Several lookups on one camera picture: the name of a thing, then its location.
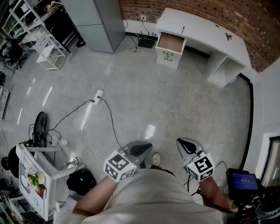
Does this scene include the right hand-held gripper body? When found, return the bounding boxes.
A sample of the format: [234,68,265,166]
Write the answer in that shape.
[185,147,215,182]

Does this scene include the black router power cable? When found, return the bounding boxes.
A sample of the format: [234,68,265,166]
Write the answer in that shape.
[141,18,154,38]

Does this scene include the tall grey cabinet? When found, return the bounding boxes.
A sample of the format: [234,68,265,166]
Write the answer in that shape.
[60,0,126,54]

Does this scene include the black oval device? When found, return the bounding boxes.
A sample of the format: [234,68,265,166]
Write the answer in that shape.
[33,111,47,136]

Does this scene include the white side cart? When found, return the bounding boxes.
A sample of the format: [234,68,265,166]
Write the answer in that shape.
[15,143,76,222]

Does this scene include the white power strip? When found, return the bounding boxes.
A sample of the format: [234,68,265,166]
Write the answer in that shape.
[92,89,104,106]

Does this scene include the black monitor mount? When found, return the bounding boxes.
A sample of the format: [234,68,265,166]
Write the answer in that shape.
[227,192,280,224]

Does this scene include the person's left forearm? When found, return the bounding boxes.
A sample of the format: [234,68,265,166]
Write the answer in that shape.
[73,174,119,217]

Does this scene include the artificial flower bunch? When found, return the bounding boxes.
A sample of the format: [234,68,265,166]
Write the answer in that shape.
[21,165,47,199]

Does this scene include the white desk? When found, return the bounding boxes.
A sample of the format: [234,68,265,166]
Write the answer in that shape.
[155,7,252,88]

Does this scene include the person's right forearm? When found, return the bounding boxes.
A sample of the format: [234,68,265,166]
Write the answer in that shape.
[197,177,236,212]

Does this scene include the black frame table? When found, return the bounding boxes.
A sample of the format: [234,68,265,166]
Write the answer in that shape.
[44,6,85,53]

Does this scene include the white window frame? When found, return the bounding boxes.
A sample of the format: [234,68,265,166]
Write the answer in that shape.
[255,130,280,188]

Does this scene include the white drawer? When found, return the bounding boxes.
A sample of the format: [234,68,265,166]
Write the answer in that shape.
[155,31,187,55]

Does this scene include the white looped cable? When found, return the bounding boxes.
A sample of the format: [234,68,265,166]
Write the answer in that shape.
[80,102,106,163]

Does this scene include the black folding chair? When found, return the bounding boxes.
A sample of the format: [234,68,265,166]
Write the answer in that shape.
[0,38,28,70]

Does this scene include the person's right white shoe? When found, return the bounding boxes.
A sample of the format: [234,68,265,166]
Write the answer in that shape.
[150,152,161,167]

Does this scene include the person's beige shirt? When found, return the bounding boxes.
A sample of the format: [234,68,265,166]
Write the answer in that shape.
[53,168,228,224]

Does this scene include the person's black trousers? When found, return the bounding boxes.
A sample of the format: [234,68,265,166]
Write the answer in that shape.
[149,164,176,177]

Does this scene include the black router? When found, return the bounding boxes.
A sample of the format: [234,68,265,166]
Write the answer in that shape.
[137,30,158,49]

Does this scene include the long white power cable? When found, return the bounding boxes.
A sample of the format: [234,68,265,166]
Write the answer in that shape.
[101,40,137,92]

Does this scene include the white shelving unit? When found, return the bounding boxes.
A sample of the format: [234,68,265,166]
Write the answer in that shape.
[0,0,66,51]

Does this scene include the thin black floor cable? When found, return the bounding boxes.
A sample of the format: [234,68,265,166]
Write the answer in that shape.
[45,99,95,134]

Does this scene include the black backpack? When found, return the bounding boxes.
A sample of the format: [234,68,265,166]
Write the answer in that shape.
[66,168,98,196]

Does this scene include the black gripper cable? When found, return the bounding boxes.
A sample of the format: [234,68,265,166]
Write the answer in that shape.
[98,95,125,151]

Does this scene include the black monitor screen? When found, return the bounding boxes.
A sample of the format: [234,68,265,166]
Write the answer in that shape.
[225,168,261,201]

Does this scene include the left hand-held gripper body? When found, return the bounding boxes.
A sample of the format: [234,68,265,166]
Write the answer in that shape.
[104,146,146,182]

